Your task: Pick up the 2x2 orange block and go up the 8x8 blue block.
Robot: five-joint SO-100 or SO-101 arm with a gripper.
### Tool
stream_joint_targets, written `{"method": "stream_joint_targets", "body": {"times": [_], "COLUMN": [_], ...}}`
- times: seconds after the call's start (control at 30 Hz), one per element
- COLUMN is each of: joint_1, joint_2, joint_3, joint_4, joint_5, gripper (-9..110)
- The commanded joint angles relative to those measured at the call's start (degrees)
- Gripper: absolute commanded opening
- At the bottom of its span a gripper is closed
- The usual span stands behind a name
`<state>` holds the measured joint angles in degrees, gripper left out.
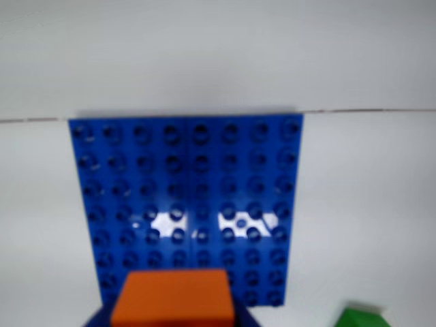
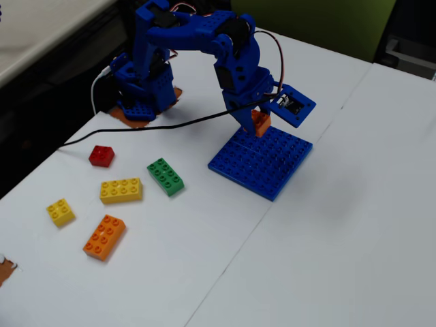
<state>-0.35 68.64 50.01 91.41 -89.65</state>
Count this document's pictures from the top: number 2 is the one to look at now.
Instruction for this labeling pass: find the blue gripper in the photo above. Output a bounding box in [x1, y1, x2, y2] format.
[214, 64, 275, 136]

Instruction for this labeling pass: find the orange 2x2 toy block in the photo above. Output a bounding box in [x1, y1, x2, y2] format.
[251, 108, 273, 138]

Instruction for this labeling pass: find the green 2x4 toy block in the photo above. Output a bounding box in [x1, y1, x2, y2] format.
[146, 157, 185, 198]

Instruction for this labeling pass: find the yellow 2x4 toy block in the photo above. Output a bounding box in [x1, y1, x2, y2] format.
[99, 177, 144, 205]

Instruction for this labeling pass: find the red 2x2 toy block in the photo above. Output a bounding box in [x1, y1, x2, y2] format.
[88, 145, 116, 168]

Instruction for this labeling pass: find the orange 2x4 toy block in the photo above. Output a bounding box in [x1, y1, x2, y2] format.
[82, 214, 127, 262]

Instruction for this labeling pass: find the yellow 2x2 toy block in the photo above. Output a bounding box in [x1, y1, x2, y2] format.
[46, 198, 76, 228]

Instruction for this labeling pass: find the brown tape patch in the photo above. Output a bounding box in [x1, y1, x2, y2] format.
[0, 254, 18, 287]
[108, 87, 184, 130]

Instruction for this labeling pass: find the white side table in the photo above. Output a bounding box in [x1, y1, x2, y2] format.
[0, 0, 115, 88]

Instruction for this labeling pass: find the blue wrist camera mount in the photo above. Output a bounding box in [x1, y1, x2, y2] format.
[264, 84, 317, 129]

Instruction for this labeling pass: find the blue 8x8 studded base plate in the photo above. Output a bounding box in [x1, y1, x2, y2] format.
[207, 125, 314, 202]

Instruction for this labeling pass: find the gripper servo wire bundle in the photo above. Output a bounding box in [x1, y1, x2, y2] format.
[251, 29, 285, 98]

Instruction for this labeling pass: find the black camera cable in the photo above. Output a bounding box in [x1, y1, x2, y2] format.
[57, 96, 282, 149]

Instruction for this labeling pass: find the white power cable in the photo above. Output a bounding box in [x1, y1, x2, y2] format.
[90, 66, 113, 116]

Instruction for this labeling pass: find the grey metal frame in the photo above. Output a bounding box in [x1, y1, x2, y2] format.
[384, 33, 436, 82]

